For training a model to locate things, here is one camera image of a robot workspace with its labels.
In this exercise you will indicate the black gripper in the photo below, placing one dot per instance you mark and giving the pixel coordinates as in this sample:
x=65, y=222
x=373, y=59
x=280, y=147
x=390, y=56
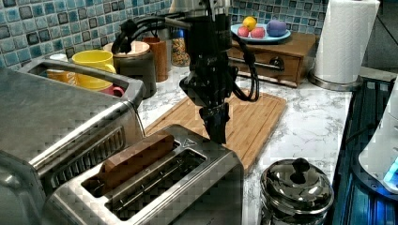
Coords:
x=208, y=86

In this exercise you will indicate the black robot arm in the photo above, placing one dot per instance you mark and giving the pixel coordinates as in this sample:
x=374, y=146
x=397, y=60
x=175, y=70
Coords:
x=209, y=36

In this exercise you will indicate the stainless steel toaster oven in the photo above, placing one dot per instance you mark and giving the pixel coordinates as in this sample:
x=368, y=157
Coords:
x=51, y=132

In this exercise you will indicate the bamboo cutting board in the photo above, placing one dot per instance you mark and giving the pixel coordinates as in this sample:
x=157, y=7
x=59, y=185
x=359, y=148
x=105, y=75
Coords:
x=247, y=131

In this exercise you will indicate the glass jar with blue lid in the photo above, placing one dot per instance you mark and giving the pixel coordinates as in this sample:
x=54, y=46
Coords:
x=179, y=56

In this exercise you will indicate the red apple left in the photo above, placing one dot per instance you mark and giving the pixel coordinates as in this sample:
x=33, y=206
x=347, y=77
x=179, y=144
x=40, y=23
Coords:
x=243, y=31

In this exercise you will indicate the red apple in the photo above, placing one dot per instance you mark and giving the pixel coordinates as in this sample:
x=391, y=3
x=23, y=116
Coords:
x=258, y=32
x=243, y=31

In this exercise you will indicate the light blue plate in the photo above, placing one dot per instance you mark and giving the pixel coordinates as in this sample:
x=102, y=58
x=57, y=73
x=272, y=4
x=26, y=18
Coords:
x=265, y=39

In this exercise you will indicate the brown wooden cup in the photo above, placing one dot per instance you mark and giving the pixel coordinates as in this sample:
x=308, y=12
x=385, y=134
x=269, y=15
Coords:
x=158, y=47

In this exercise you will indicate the wooden drawer box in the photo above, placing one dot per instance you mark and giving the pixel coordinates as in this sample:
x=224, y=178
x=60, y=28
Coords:
x=287, y=61

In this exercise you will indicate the red apple right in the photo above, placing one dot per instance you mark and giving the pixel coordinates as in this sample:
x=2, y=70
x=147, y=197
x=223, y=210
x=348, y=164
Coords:
x=258, y=32

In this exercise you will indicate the dark canister with wooden lid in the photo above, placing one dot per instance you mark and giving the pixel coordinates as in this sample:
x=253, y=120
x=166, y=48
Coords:
x=138, y=64

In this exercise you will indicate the yellow lemon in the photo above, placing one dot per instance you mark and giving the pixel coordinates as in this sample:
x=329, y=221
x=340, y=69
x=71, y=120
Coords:
x=249, y=23

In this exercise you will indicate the pink mug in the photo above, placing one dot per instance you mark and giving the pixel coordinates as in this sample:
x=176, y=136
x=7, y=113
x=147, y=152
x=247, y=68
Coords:
x=113, y=90

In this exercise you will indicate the purple fruit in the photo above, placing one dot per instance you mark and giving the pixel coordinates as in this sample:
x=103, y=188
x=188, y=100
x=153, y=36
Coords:
x=276, y=28

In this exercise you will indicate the steel pot with lid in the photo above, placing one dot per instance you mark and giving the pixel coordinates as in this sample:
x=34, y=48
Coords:
x=294, y=192

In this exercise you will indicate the brown bread slice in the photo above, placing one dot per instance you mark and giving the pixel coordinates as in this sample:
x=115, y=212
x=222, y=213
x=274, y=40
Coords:
x=122, y=166

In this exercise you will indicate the yellow mug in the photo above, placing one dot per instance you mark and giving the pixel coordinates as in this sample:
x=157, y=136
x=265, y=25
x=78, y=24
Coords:
x=98, y=59

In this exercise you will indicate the metal paper towel holder base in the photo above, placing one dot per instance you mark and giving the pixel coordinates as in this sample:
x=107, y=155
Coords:
x=333, y=86

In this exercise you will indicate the white paper towel roll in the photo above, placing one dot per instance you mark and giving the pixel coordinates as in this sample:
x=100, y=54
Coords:
x=345, y=35

